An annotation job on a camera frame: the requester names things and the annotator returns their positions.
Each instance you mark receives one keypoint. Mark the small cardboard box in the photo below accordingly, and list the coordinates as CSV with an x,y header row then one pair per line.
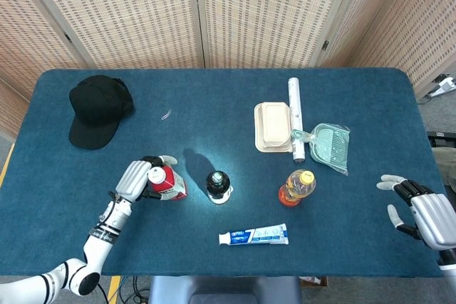
x,y
313,281

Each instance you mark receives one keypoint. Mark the blue white toothpaste tube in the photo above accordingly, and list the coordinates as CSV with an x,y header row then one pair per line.
x,y
256,234

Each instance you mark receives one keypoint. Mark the white device on floor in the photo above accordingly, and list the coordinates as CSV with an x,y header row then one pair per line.
x,y
445,87

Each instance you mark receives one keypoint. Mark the small white paper clip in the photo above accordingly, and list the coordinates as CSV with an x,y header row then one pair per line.
x,y
166,115

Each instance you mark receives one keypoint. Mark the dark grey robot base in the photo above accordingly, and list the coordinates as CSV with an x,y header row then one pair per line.
x,y
221,291

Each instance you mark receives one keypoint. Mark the black baseball cap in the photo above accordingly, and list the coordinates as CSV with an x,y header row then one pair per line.
x,y
96,108

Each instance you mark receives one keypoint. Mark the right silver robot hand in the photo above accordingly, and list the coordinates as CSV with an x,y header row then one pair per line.
x,y
436,218

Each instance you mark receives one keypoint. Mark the dark glass bottle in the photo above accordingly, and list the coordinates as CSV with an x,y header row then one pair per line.
x,y
218,186

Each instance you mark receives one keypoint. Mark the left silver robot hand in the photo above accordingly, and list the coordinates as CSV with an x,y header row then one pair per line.
x,y
132,181

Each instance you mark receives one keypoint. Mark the green dustpan in plastic bag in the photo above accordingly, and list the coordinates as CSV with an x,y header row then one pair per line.
x,y
329,147

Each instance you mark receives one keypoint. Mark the white rolled tube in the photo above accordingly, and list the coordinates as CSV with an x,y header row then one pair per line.
x,y
295,104

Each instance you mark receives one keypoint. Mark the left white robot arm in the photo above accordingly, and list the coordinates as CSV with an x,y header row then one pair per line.
x,y
96,247

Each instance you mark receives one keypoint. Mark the yellow drink bottle yellow cap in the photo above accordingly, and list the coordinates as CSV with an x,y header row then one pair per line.
x,y
295,190

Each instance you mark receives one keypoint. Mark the red bottle white cap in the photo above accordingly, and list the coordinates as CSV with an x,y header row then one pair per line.
x,y
171,183

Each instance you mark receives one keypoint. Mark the black bar with label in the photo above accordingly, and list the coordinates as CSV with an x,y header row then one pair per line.
x,y
441,138

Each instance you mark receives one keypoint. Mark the blue table cloth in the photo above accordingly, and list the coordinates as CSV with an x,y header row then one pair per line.
x,y
213,104

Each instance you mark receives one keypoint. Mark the woven folding screen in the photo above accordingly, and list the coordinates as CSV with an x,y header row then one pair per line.
x,y
142,15

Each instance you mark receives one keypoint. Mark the beige lidded lunch box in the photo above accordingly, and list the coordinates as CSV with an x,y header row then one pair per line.
x,y
273,126

